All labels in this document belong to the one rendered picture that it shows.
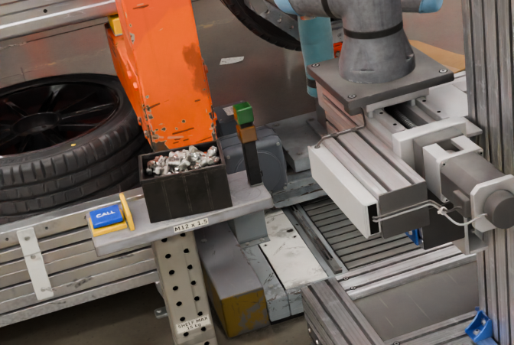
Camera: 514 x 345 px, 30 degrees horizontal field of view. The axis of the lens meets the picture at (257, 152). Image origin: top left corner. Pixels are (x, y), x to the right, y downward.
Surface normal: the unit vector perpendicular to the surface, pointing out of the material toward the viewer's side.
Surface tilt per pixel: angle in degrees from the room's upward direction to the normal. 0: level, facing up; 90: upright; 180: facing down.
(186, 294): 90
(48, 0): 90
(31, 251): 90
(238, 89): 0
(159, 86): 90
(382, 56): 73
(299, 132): 0
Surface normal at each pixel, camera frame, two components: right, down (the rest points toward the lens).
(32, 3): 0.29, 0.39
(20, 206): 0.01, 0.45
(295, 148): -0.15, -0.88
